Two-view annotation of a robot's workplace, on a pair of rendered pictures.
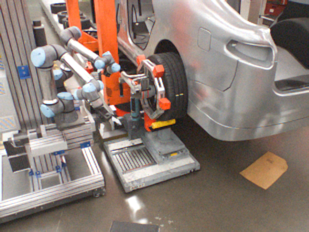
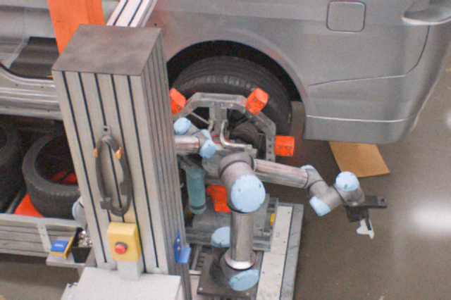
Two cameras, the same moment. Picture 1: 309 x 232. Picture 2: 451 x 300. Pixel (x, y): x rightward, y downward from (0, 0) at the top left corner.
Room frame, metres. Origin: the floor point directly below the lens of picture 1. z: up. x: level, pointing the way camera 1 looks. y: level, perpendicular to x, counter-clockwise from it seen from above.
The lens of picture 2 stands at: (0.89, 2.25, 3.05)
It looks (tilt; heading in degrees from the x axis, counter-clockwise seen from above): 40 degrees down; 306
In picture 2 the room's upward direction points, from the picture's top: 3 degrees counter-clockwise
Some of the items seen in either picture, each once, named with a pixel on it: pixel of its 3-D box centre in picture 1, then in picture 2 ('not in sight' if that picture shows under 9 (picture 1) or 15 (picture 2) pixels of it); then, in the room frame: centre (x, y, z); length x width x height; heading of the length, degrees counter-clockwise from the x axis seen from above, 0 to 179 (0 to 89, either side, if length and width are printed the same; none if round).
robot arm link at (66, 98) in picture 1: (65, 101); (227, 246); (2.03, 0.72, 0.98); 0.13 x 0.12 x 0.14; 146
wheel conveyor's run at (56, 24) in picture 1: (61, 13); not in sight; (9.39, 2.93, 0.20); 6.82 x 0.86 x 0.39; 24
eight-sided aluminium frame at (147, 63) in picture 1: (149, 89); (220, 141); (2.53, 0.05, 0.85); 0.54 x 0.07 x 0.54; 24
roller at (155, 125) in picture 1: (163, 123); not in sight; (2.46, -0.09, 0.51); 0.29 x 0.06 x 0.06; 114
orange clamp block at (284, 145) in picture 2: (164, 104); (284, 146); (2.25, -0.09, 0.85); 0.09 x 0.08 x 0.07; 24
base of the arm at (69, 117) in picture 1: (68, 113); (227, 265); (2.04, 0.71, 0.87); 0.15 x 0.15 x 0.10
